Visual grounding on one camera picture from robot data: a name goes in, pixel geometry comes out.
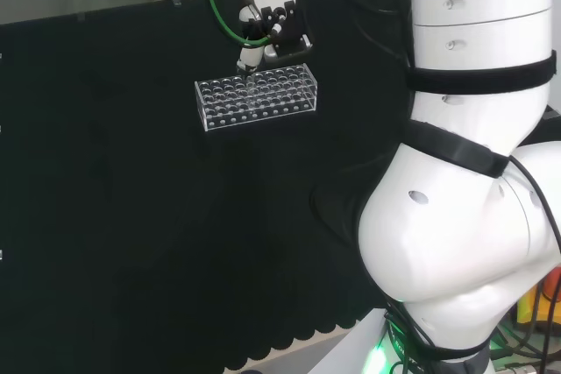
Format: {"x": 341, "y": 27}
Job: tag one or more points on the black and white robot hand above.
{"x": 285, "y": 28}

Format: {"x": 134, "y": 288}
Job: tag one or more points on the clear plastic test tube rack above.
{"x": 263, "y": 102}

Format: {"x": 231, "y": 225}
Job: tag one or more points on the black bench cloth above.
{"x": 131, "y": 216}

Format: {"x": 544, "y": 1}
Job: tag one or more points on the yellow stop button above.
{"x": 541, "y": 299}

